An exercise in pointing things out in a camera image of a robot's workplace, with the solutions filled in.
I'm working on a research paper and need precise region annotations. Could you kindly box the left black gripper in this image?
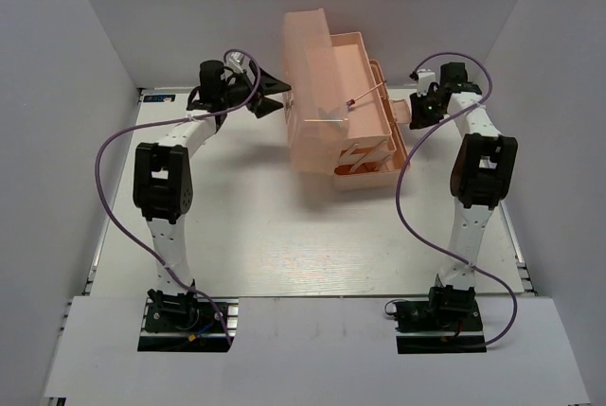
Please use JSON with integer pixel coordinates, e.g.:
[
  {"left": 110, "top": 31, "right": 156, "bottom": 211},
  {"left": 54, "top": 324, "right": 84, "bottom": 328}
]
[{"left": 221, "top": 60, "right": 293, "bottom": 118}]

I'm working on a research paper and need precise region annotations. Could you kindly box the purple handle screwdriver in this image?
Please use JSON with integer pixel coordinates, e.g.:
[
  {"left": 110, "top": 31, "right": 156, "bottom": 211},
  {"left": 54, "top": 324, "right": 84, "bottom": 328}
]
[{"left": 346, "top": 80, "right": 385, "bottom": 109}]

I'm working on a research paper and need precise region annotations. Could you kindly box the pink plastic tool box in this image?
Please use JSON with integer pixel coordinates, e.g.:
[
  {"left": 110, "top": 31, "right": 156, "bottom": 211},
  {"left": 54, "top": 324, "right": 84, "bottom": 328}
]
[{"left": 283, "top": 9, "right": 411, "bottom": 191}]

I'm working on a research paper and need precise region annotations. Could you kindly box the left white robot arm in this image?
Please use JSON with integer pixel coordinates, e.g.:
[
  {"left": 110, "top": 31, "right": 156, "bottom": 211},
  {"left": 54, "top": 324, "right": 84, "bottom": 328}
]
[{"left": 133, "top": 60, "right": 292, "bottom": 295}]

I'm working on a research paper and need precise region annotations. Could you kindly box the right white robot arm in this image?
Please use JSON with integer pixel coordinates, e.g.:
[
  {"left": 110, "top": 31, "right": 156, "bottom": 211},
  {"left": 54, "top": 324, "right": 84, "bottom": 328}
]
[{"left": 409, "top": 62, "right": 518, "bottom": 298}]

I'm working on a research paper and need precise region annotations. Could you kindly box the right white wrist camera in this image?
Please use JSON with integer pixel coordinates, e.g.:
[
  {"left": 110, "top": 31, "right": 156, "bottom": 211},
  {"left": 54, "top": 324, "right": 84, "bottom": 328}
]
[{"left": 409, "top": 68, "right": 437, "bottom": 98}]

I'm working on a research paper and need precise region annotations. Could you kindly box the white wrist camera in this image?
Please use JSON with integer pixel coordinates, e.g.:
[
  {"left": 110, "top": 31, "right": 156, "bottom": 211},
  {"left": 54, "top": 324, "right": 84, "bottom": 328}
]
[
  {"left": 409, "top": 68, "right": 437, "bottom": 98},
  {"left": 225, "top": 52, "right": 246, "bottom": 74}
]

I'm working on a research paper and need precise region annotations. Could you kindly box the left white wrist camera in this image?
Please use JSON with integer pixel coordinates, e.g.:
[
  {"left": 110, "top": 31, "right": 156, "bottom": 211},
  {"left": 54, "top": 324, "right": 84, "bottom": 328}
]
[{"left": 225, "top": 52, "right": 246, "bottom": 74}]

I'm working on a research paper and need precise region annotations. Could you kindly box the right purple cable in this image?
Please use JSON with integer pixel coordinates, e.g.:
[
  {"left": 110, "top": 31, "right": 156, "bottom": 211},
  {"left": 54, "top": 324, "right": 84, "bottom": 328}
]
[{"left": 394, "top": 51, "right": 519, "bottom": 346}]

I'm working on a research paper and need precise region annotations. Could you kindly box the purple cable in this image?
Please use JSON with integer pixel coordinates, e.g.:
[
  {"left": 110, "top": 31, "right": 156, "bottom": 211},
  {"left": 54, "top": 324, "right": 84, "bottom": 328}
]
[
  {"left": 94, "top": 49, "right": 234, "bottom": 346},
  {"left": 394, "top": 51, "right": 519, "bottom": 346}
]

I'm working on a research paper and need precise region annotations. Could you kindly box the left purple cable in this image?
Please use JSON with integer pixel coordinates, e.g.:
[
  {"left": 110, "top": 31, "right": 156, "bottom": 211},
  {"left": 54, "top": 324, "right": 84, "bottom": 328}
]
[{"left": 94, "top": 49, "right": 234, "bottom": 346}]

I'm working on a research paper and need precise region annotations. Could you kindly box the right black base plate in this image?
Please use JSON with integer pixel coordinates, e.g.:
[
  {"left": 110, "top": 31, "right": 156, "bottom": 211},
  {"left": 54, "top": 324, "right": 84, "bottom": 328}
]
[{"left": 383, "top": 286, "right": 487, "bottom": 355}]

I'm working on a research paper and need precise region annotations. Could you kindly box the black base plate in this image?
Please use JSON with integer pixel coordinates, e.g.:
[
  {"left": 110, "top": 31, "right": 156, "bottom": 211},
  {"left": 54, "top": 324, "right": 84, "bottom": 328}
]
[
  {"left": 383, "top": 286, "right": 487, "bottom": 355},
  {"left": 137, "top": 290, "right": 239, "bottom": 353}
]

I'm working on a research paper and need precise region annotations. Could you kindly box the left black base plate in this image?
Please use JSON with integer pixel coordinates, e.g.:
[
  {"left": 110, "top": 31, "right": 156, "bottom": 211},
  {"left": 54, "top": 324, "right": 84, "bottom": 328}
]
[{"left": 137, "top": 290, "right": 239, "bottom": 353}]

